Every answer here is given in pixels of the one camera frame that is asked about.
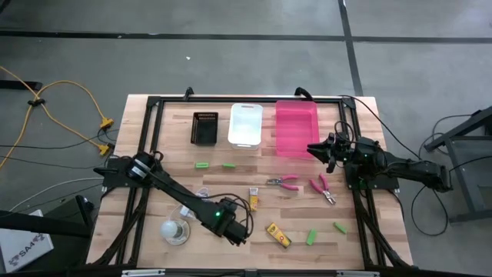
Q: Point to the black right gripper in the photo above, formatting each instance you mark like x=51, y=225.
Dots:
x=342, y=150

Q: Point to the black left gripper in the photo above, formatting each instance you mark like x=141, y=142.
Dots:
x=234, y=231

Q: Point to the small orange crayon box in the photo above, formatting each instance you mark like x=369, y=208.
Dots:
x=253, y=199

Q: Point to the yellow green crayon box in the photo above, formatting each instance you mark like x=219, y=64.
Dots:
x=278, y=235

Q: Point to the green eraser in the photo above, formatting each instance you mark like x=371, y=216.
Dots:
x=201, y=165
x=311, y=237
x=229, y=165
x=340, y=227

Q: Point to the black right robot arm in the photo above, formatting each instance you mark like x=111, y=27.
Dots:
x=415, y=169

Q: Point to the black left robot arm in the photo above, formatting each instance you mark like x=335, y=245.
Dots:
x=177, y=188

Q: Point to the pink translucent plastic bin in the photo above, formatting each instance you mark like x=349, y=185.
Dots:
x=296, y=129

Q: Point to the white round lamp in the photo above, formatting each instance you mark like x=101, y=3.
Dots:
x=175, y=231

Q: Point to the white plastic bin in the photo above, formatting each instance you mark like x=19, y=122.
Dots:
x=246, y=127

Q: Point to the black mesh basket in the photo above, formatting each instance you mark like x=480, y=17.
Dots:
x=205, y=129

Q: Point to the black side table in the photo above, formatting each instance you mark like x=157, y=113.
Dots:
x=453, y=132

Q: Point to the black furniture piece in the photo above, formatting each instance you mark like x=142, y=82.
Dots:
x=38, y=225

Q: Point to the white printed box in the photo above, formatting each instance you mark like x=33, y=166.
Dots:
x=23, y=246

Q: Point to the black floor bar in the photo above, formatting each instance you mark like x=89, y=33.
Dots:
x=19, y=84

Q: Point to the black frame clamp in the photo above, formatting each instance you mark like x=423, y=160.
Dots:
x=188, y=93
x=303, y=93

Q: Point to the black aluminium table frame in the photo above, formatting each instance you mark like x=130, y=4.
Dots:
x=250, y=99

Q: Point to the silver metal bracket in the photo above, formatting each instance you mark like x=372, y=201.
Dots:
x=357, y=274
x=143, y=273

